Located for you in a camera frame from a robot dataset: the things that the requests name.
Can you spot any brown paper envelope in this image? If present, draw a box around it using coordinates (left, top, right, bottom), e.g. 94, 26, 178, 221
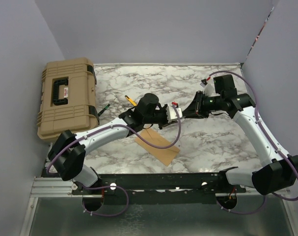
134, 127, 181, 167

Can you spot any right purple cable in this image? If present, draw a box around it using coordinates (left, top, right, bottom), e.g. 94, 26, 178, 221
207, 70, 298, 214

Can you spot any yellow utility knife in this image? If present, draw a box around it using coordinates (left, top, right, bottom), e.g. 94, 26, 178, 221
125, 95, 137, 106

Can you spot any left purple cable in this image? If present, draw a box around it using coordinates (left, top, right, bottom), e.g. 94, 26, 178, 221
46, 108, 182, 217

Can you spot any aluminium frame rail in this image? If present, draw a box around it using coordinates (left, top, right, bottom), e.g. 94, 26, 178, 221
30, 177, 82, 198

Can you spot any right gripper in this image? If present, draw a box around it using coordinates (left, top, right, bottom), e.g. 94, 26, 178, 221
182, 90, 223, 119

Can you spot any green black pen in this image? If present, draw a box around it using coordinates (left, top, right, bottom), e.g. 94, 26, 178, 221
98, 104, 110, 116

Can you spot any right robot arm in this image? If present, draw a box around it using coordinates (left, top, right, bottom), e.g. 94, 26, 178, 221
183, 71, 298, 195

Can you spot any tan plastic tool case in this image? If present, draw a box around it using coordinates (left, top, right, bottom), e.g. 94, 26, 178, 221
37, 58, 99, 143

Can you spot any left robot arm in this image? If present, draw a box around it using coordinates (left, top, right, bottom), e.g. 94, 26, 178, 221
46, 93, 170, 194

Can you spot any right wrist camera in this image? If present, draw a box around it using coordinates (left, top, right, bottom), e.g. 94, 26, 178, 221
200, 77, 214, 96

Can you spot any purple cable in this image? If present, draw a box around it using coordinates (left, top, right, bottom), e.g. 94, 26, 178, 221
46, 108, 182, 217
207, 70, 298, 214

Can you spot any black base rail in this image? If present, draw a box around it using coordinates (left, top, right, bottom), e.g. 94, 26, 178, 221
72, 172, 246, 205

